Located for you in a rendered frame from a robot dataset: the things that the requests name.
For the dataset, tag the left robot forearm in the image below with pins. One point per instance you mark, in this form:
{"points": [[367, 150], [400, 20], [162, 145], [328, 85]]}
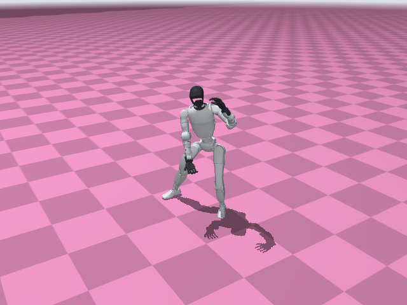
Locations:
{"points": [[231, 119]]}

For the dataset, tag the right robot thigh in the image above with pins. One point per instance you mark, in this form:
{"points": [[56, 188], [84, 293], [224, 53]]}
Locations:
{"points": [[195, 147]]}

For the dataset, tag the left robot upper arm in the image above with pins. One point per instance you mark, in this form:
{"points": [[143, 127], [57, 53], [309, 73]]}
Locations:
{"points": [[217, 111]]}

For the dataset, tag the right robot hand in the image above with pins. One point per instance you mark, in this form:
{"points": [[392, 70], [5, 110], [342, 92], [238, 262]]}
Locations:
{"points": [[190, 166]]}

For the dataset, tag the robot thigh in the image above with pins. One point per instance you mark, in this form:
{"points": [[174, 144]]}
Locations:
{"points": [[218, 157], [195, 147]]}

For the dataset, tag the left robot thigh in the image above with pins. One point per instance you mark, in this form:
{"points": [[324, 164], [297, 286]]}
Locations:
{"points": [[218, 157]]}

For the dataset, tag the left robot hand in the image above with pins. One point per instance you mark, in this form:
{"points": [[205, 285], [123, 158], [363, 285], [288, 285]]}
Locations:
{"points": [[221, 105]]}

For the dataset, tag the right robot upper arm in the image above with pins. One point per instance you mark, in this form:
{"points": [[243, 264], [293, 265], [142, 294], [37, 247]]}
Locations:
{"points": [[186, 135]]}

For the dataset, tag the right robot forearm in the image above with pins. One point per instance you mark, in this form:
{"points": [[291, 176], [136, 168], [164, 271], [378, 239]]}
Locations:
{"points": [[187, 147]]}

